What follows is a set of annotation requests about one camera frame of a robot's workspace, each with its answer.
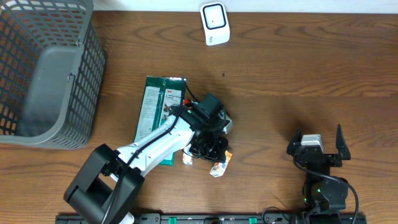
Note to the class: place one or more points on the green sponge pack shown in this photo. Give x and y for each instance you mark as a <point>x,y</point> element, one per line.
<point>152,105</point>

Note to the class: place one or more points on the green lid jar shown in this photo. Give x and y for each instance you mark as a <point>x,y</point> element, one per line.
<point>228,123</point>

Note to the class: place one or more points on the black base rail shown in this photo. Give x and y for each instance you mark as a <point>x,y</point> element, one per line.
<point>155,218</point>

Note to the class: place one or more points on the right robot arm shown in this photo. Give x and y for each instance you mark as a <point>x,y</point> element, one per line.
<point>324,195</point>

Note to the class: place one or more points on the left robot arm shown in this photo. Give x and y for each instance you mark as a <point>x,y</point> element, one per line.
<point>106,186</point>

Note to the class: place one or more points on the orange juice carton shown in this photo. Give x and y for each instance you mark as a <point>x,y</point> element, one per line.
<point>219,168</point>
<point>187,156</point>

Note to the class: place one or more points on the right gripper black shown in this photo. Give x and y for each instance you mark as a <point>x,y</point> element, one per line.
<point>334,160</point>

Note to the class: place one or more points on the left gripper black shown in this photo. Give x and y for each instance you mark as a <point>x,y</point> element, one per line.
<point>219,155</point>

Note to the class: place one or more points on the grey plastic mesh basket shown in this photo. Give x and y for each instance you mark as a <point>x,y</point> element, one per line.
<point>52,66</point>

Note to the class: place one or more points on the white barcode scanner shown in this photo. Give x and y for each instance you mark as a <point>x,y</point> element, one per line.
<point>215,23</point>

